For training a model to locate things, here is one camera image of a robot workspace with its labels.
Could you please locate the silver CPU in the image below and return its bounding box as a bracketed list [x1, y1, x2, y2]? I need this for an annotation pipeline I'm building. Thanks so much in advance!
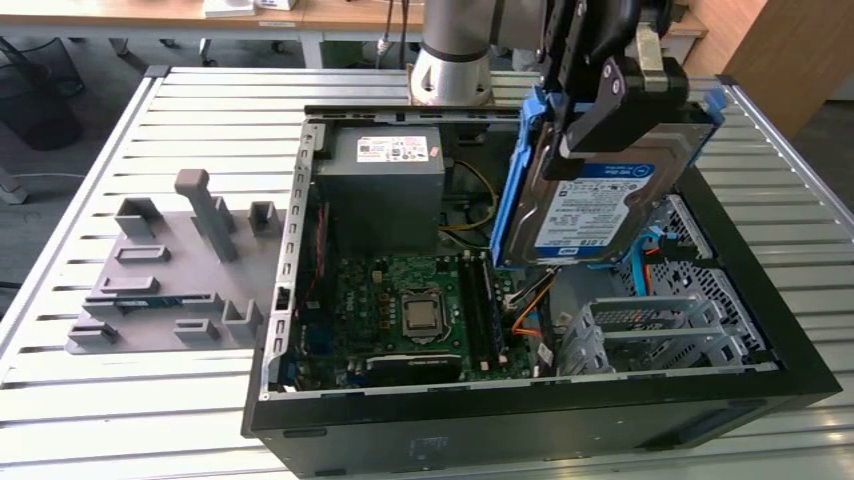
[403, 300, 444, 332]

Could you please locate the black graphics card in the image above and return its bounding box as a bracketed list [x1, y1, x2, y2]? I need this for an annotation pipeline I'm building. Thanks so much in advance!
[359, 351, 467, 387]

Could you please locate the grey power supply unit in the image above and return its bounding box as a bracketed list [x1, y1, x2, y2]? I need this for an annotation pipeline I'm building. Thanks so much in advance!
[311, 124, 447, 255]

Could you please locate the black mesh waste bin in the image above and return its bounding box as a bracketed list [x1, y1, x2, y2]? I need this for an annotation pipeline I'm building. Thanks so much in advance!
[0, 34, 85, 151]

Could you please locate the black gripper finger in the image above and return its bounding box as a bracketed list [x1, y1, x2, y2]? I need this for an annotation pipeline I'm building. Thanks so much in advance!
[540, 24, 690, 181]
[535, 0, 592, 132]

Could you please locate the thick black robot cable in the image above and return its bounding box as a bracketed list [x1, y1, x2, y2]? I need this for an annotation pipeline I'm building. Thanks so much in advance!
[585, 0, 645, 61]

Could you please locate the yellow power wire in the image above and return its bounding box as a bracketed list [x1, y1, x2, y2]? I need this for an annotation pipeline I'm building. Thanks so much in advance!
[439, 158, 500, 234]

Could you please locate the grey parts rack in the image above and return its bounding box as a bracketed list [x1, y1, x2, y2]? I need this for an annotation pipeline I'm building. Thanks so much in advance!
[64, 168, 288, 357]

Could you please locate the hard disk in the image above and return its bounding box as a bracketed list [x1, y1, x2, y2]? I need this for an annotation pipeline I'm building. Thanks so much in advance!
[488, 84, 728, 274]

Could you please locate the wooden desk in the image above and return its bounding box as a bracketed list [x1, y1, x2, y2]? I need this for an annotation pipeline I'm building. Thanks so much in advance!
[0, 0, 308, 69]
[296, 0, 708, 76]

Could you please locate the metal socket cover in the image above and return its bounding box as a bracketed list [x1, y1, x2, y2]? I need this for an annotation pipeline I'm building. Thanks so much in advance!
[397, 288, 449, 346]

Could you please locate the green motherboard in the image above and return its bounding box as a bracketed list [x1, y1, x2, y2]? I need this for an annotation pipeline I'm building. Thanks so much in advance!
[292, 252, 535, 391]

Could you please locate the grey metal stand foot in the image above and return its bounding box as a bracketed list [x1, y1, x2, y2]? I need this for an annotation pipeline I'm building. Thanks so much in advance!
[0, 164, 32, 206]

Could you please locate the blue data wire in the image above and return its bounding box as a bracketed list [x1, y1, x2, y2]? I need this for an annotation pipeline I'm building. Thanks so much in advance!
[629, 224, 675, 301]

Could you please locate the metal disk bay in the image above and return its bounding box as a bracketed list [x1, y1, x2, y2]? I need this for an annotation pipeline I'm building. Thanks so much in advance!
[556, 292, 768, 376]

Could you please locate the black PC case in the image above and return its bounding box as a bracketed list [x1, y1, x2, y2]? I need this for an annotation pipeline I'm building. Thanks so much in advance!
[240, 103, 843, 479]

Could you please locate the black cable bundle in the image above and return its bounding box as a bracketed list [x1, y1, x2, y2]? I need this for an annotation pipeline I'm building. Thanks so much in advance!
[512, 267, 561, 321]

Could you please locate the black RAM slot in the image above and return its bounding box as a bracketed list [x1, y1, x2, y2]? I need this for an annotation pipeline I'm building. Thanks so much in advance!
[469, 252, 491, 370]
[477, 252, 500, 369]
[461, 252, 483, 370]

